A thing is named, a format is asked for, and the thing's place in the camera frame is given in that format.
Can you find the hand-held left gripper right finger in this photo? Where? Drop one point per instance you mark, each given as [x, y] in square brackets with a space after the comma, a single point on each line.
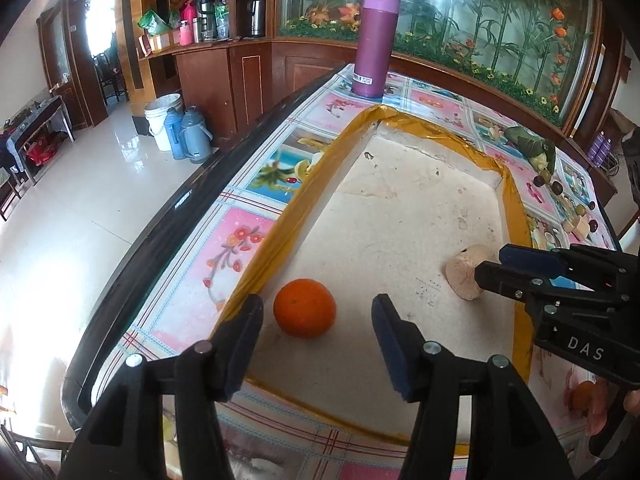
[395, 345]

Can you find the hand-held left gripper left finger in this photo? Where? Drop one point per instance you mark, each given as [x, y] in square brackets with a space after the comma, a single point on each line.
[243, 345]

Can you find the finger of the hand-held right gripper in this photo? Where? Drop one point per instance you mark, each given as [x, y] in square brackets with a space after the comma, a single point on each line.
[530, 260]
[500, 277]

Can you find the beige cylindrical cut chunk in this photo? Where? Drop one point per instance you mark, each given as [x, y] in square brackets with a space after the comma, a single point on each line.
[465, 272]

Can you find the orange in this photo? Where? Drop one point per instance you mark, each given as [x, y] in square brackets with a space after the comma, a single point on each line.
[582, 396]
[304, 315]

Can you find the white foam tray yellow tape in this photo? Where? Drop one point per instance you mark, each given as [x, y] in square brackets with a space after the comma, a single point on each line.
[400, 210]

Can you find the person's right hand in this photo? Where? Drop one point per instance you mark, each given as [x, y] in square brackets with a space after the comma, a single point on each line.
[633, 402]

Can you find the small beige cut chunk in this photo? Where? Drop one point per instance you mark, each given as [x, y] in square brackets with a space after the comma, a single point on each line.
[582, 231]
[569, 223]

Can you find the small green round fruit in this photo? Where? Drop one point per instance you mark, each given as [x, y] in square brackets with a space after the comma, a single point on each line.
[580, 208]

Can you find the fruit print tablecloth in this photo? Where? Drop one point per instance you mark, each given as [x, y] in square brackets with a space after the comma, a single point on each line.
[235, 255]

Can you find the green leaf wrapped zongzi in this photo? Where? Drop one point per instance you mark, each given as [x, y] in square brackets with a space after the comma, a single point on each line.
[530, 145]

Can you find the purple bottles rack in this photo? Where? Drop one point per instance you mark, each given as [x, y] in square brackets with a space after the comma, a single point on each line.
[600, 147]

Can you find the black edged table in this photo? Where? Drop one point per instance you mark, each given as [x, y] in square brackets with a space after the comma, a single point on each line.
[165, 210]

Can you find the blue thermos jug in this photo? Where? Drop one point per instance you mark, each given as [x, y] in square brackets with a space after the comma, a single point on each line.
[174, 135]

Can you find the white plastic bucket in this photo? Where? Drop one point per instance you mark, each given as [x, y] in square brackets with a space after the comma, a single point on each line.
[160, 120]

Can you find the dark ornate chair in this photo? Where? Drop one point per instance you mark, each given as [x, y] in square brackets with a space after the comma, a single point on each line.
[25, 455]

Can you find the glass flower bamboo panel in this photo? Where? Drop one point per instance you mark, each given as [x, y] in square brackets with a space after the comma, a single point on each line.
[480, 15]

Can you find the brown wooden cabinet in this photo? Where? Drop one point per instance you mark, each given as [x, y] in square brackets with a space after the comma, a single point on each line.
[225, 80]

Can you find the purple thermos bottle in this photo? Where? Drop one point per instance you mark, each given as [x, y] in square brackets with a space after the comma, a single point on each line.
[374, 40]

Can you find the red packages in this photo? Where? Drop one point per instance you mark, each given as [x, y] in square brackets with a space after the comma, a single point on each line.
[41, 150]

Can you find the dark wooden chair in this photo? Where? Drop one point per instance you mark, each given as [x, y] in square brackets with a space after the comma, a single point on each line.
[110, 77]

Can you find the side table dark cloth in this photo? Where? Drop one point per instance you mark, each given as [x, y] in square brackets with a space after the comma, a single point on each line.
[30, 120]

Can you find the red box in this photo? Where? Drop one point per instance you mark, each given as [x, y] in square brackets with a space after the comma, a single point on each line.
[145, 46]

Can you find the pink bottle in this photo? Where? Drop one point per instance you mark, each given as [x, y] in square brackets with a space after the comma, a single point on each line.
[186, 27]

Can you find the steel black carafe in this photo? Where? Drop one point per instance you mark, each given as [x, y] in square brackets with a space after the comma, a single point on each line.
[257, 15]

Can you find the black thermal pot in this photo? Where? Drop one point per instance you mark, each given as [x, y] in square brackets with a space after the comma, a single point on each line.
[206, 12]

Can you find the green plastic bag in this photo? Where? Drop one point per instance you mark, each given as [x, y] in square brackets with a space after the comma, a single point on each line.
[152, 22]

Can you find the brown wooden door frame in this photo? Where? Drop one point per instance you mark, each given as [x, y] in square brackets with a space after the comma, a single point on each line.
[75, 50]

